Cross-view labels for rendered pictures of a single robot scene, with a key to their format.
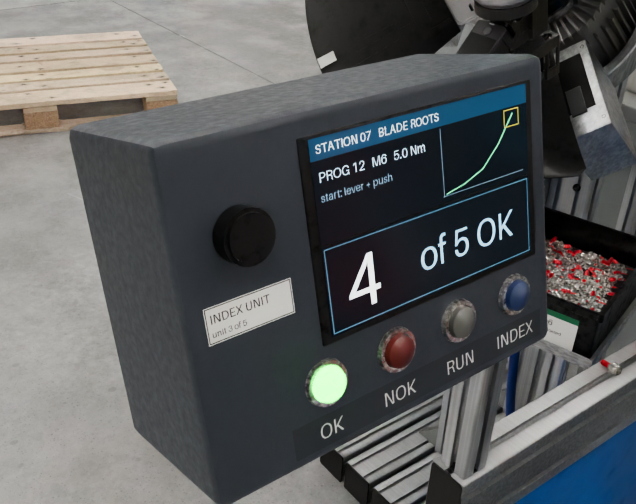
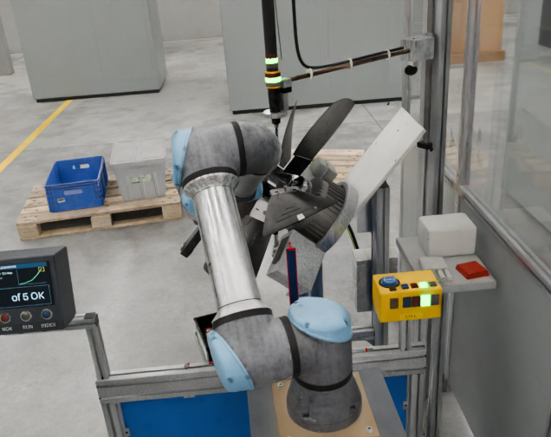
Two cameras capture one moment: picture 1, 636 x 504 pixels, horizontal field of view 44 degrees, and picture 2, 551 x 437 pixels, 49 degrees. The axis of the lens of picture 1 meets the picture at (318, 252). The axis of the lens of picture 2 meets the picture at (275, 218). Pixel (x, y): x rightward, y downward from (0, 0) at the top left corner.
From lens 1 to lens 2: 1.45 m
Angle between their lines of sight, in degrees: 33
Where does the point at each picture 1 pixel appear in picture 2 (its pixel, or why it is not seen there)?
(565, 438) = (152, 383)
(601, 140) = (281, 277)
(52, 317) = (208, 309)
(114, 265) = not seen: outside the picture
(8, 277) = (204, 284)
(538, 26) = not seen: hidden behind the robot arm
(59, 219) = not seen: hidden behind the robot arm
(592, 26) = (305, 223)
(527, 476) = (134, 392)
